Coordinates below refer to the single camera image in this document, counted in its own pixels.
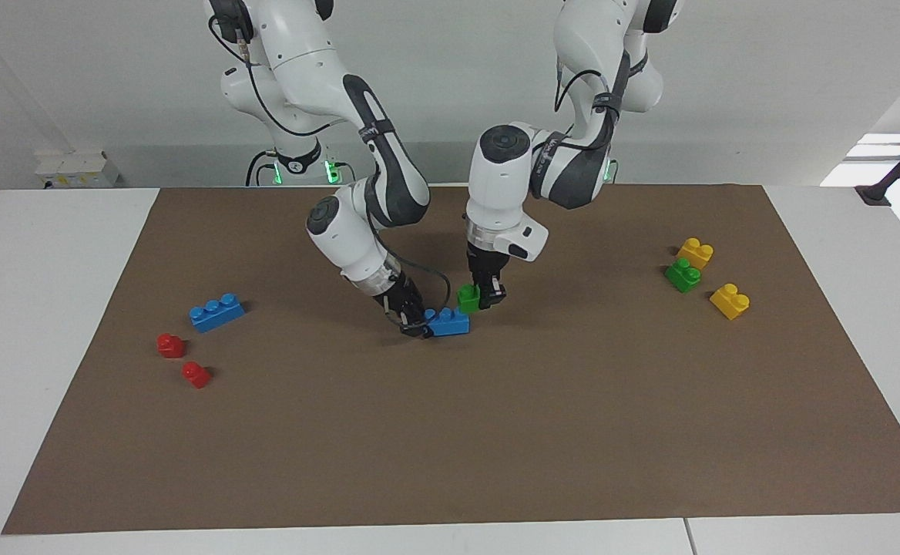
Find brown table mat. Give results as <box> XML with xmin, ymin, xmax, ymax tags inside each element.
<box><xmin>2</xmin><ymin>183</ymin><xmax>900</xmax><ymax>535</ymax></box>

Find yellow two-stud toy block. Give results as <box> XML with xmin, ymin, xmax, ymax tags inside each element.
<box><xmin>676</xmin><ymin>237</ymin><xmax>714</xmax><ymax>271</ymax></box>
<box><xmin>709</xmin><ymin>284</ymin><xmax>751</xmax><ymax>321</ymax></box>

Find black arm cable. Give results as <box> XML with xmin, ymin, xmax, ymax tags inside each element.
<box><xmin>377</xmin><ymin>247</ymin><xmax>452</xmax><ymax>334</ymax></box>
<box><xmin>554</xmin><ymin>54</ymin><xmax>628</xmax><ymax>147</ymax></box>

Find white wall socket box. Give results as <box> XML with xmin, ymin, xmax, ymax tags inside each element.
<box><xmin>34</xmin><ymin>150</ymin><xmax>121</xmax><ymax>190</ymax></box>

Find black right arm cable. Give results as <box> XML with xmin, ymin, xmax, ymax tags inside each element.
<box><xmin>377</xmin><ymin>247</ymin><xmax>452</xmax><ymax>334</ymax></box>

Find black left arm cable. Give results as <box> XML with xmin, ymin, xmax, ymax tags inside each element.
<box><xmin>554</xmin><ymin>54</ymin><xmax>628</xmax><ymax>147</ymax></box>

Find blue three-stud toy block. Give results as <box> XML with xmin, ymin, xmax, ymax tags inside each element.
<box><xmin>425</xmin><ymin>308</ymin><xmax>471</xmax><ymax>338</ymax></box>
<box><xmin>189</xmin><ymin>293</ymin><xmax>246</xmax><ymax>334</ymax></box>

